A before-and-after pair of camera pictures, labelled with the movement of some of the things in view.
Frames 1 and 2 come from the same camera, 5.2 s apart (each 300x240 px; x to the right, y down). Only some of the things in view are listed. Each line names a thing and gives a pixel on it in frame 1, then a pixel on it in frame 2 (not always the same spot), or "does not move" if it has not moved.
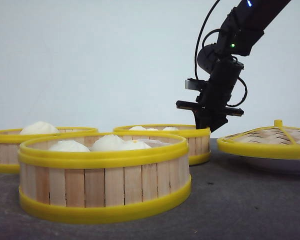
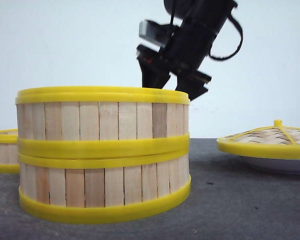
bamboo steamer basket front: [104, 187] does not move
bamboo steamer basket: [5, 144] does not move
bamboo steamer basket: [198, 138] -> [105, 122]
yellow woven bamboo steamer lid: [277, 141] does not move
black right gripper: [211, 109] -> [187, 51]
